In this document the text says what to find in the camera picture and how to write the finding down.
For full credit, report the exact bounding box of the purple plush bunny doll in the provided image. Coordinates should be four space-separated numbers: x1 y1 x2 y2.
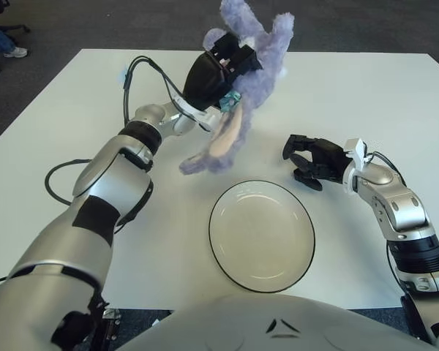
179 0 296 176

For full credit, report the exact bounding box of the black metal bracket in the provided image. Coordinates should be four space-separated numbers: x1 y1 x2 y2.
94 309 121 351

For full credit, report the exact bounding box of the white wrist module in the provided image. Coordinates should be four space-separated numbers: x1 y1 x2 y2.
342 137 370 172
170 93 219 132

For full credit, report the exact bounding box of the black chair base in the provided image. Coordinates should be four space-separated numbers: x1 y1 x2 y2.
0 23 30 34

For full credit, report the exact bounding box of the white plate black rim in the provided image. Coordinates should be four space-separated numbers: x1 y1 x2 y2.
208 179 315 294

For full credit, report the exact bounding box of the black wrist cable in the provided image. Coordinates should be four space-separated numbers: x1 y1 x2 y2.
367 151 407 186
122 55 191 125

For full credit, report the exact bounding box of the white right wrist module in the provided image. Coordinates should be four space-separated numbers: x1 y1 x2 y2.
342 137 370 172

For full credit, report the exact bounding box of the white sneaker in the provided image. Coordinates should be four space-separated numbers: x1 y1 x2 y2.
3 46 29 59

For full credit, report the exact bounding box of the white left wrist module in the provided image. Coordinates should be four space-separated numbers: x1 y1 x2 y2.
170 93 219 132

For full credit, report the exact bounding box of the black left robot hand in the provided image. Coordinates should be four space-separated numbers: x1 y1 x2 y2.
182 31 263 110

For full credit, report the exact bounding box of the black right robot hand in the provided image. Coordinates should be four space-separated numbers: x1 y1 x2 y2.
282 134 353 190

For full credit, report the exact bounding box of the blue jeans leg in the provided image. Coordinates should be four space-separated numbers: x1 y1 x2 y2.
0 16 18 54

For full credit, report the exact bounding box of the grey robot torso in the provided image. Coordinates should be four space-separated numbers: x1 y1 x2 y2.
120 294 436 351

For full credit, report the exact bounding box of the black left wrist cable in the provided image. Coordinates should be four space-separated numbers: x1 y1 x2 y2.
122 55 191 125

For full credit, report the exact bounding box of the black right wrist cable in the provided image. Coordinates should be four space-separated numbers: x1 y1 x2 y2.
367 151 407 186

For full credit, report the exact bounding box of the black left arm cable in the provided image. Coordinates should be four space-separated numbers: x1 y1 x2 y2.
45 159 96 205

